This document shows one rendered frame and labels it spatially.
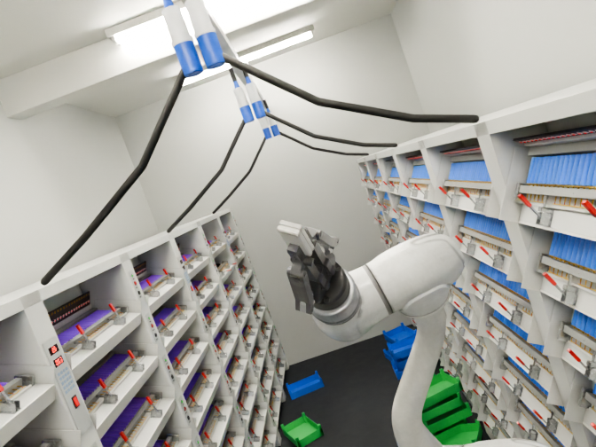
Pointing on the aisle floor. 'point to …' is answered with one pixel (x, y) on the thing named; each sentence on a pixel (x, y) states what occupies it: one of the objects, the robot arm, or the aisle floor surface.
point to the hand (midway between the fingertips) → (296, 239)
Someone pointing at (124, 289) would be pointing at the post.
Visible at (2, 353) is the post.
